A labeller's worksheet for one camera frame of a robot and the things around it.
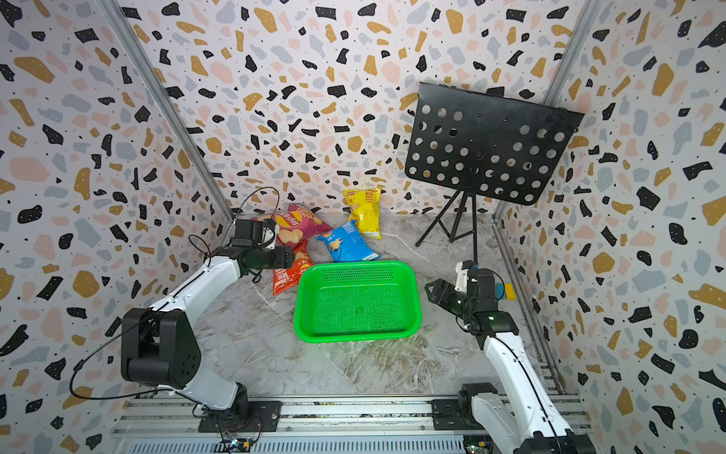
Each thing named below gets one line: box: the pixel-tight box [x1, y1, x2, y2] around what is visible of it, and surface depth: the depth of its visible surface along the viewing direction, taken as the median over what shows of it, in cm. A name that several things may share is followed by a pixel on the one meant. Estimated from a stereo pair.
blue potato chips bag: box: [315, 220, 381, 262], surface depth 105 cm
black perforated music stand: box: [404, 81, 585, 264], surface depth 76 cm
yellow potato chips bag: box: [342, 186, 382, 240], surface depth 115 cm
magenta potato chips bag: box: [251, 204, 333, 249], surface depth 107 cm
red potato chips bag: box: [272, 240, 314, 297], surface depth 96 cm
